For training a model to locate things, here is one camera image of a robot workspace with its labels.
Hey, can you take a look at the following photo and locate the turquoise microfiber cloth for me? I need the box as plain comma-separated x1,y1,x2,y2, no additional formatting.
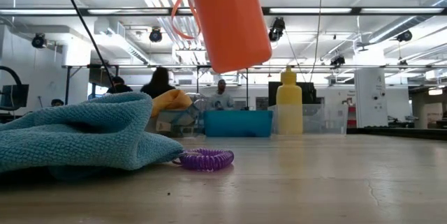
0,91,184,182

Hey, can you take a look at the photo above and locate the purple coil bracelet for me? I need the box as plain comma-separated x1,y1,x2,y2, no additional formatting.
173,147,235,173

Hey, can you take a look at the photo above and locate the black ceiling camera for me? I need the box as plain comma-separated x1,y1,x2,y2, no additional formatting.
267,17,286,43
148,27,163,43
396,29,413,43
31,33,47,50
329,54,346,68

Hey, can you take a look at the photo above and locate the large black monitor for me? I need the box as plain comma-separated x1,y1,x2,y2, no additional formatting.
268,81,317,110

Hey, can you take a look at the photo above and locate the black overhead frame beam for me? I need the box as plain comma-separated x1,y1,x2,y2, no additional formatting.
0,6,447,17

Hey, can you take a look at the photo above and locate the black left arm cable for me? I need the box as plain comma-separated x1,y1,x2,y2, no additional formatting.
58,0,117,94

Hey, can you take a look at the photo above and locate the black curved hose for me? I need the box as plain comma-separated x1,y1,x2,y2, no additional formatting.
0,66,24,112

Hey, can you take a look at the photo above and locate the clear plastic bin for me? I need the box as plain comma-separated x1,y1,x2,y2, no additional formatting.
145,92,211,138
268,103,350,136

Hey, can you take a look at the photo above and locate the orange microfiber cloth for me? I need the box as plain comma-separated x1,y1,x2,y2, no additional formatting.
150,88,193,119

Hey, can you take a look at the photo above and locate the teal plastic bin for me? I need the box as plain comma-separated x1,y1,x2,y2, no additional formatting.
203,109,274,138

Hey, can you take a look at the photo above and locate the red-orange plastic bottle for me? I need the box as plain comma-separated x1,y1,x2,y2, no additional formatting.
170,0,274,75

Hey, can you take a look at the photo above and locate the small black monitor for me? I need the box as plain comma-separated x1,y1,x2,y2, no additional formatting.
0,84,30,110

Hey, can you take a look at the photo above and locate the white cabinet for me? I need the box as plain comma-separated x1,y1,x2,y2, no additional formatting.
353,68,389,128

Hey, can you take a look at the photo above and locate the thin hanging cable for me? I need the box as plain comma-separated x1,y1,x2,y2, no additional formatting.
309,0,323,84

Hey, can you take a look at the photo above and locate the black aluminium table frame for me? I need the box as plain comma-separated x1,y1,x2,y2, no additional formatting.
345,127,447,142

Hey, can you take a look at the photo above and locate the yellow plastic bottle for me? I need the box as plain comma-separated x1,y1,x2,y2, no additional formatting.
275,65,305,135

